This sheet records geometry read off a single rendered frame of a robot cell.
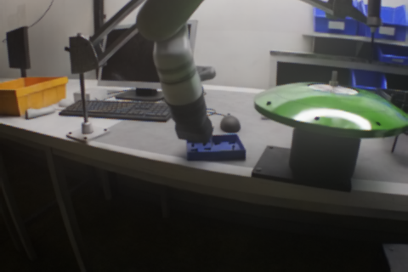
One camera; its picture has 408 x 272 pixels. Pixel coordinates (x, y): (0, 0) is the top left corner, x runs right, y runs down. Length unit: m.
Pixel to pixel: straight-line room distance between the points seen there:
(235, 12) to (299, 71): 0.46
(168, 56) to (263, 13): 1.04
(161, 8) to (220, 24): 1.11
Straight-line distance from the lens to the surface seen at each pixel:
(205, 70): 0.54
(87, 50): 0.72
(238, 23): 1.46
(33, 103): 1.20
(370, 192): 0.55
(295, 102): 0.44
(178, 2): 0.40
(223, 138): 0.68
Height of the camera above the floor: 1.17
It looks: 17 degrees down
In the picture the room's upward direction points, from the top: straight up
